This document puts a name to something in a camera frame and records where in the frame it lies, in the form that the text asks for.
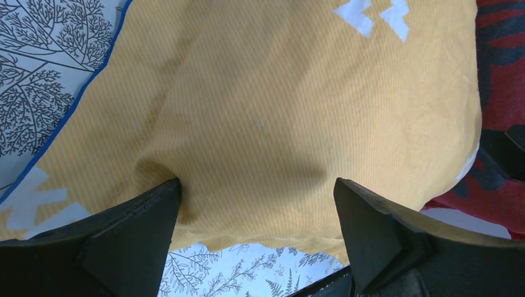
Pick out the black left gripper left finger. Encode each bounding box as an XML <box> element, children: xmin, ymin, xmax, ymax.
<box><xmin>1</xmin><ymin>179</ymin><xmax>181</xmax><ymax>296</ymax></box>

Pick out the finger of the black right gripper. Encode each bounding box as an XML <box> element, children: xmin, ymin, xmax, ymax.
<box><xmin>480</xmin><ymin>124</ymin><xmax>524</xmax><ymax>183</ymax></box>

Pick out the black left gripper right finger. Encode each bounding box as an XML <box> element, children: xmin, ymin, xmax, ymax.
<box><xmin>334</xmin><ymin>178</ymin><xmax>524</xmax><ymax>296</ymax></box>

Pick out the yellow pillowcase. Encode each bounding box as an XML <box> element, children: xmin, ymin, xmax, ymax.
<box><xmin>1</xmin><ymin>1</ymin><xmax>482</xmax><ymax>262</ymax></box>

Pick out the red patterned pillow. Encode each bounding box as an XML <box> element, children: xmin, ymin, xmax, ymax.
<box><xmin>424</xmin><ymin>1</ymin><xmax>524</xmax><ymax>240</ymax></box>

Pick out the floral bed sheet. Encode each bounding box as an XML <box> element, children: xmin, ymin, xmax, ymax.
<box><xmin>0</xmin><ymin>0</ymin><xmax>511</xmax><ymax>297</ymax></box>

